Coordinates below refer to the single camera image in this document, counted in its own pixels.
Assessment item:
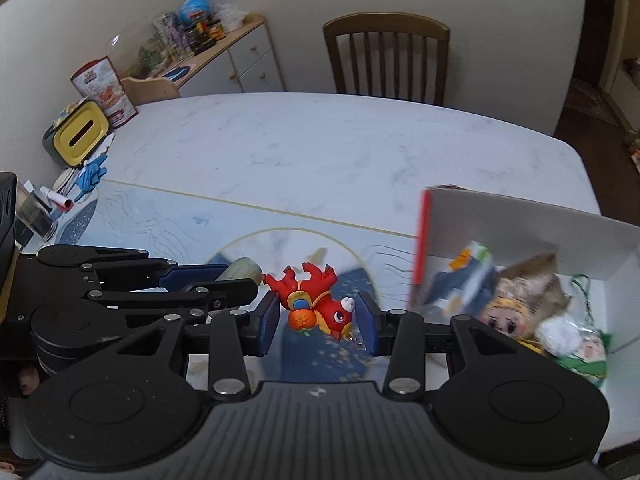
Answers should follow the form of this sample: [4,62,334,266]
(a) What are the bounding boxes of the green cylindrical tube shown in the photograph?
[218,257,262,286]

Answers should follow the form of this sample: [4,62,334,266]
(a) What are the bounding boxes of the red dragon toy figure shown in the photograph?
[262,262,355,341]

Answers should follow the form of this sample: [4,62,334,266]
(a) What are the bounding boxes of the blue white tissue pack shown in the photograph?
[423,242,497,324]

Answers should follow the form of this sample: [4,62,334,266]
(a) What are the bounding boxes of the silver foil snack bag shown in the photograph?
[496,252,570,327]

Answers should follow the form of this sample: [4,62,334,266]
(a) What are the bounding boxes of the white beads plastic bag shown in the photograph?
[535,315,582,358]

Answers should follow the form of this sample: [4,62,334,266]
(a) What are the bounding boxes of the green cartoon plush keychain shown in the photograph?
[555,274,611,388]

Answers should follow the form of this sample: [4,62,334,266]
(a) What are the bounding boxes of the yellow rectangular box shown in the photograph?
[518,339,547,356]

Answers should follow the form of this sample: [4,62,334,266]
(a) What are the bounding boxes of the person's left hand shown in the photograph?
[18,367,40,398]

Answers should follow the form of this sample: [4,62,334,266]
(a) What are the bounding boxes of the blue patterned table mat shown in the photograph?
[19,178,601,461]

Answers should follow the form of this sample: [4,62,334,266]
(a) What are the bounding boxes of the white red tube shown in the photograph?
[40,186,75,212]

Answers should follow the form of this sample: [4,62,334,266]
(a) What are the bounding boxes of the blue rubber glove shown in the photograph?
[74,153,107,203]

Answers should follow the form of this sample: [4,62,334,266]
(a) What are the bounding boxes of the clear glass bottle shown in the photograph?
[15,183,58,242]

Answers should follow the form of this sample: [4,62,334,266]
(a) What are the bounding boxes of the yellow green tissue box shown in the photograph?
[42,98,112,168]

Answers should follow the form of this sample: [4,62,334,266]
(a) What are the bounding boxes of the small wooden child chair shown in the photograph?
[120,77,181,106]

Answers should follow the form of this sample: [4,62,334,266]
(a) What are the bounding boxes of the red white snack bag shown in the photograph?
[70,56,138,129]

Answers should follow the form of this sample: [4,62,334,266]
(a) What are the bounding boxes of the white wooden cabinet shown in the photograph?
[161,13,286,98]

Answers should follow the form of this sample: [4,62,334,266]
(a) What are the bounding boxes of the red white cardboard box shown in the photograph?
[410,186,639,451]

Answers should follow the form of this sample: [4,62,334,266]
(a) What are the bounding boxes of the blue globe toy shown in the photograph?
[178,0,212,27]

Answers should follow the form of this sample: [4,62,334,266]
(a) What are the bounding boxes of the brown wooden chair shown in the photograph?
[322,12,450,106]

